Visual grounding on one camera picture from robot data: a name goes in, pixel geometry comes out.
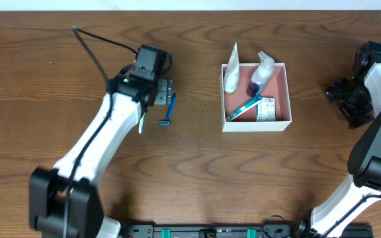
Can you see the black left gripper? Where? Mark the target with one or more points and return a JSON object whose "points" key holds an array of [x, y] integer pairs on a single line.
{"points": [[163, 91]]}

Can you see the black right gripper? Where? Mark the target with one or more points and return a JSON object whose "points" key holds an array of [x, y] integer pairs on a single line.
{"points": [[339, 89]]}

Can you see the white floral lotion tube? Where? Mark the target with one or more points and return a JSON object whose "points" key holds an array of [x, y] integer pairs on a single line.
{"points": [[231, 77]]}

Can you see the green white soap packet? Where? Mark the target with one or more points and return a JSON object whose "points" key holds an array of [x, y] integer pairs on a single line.
{"points": [[266, 110]]}

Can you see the Colgate toothpaste tube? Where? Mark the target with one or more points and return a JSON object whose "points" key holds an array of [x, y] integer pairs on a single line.
{"points": [[244, 108]]}

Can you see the clear bottle blue liquid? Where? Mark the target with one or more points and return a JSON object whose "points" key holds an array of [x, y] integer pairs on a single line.
{"points": [[261, 75]]}

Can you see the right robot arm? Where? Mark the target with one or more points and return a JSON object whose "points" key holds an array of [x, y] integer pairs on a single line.
{"points": [[362, 185]]}

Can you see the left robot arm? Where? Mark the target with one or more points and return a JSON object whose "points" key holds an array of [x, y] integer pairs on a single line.
{"points": [[64, 201]]}

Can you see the blue disposable razor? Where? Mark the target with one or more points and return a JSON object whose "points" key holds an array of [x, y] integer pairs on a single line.
{"points": [[166, 121]]}

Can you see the green white toothbrush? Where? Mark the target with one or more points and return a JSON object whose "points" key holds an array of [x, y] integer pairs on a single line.
{"points": [[141, 124]]}

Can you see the white box pink interior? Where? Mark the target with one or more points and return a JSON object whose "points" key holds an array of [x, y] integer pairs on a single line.
{"points": [[276, 88]]}

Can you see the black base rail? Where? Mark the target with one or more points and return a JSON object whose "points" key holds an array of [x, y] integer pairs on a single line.
{"points": [[273, 229]]}

